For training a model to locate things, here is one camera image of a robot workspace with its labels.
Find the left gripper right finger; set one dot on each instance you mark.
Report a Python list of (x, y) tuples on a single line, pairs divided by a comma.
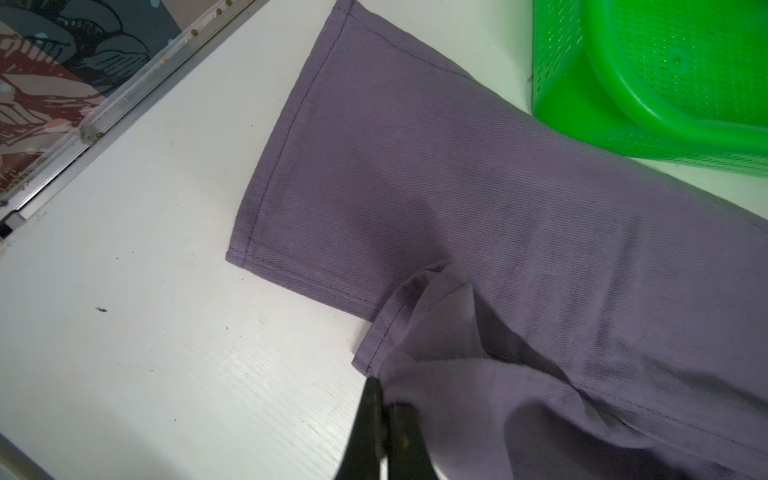
[(407, 454)]

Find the green plastic basket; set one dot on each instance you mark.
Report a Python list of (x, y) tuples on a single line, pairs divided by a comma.
[(675, 81)]

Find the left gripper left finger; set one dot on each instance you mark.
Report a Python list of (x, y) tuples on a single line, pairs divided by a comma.
[(365, 448)]

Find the purple trousers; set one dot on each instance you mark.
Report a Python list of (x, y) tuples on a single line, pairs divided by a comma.
[(550, 309)]

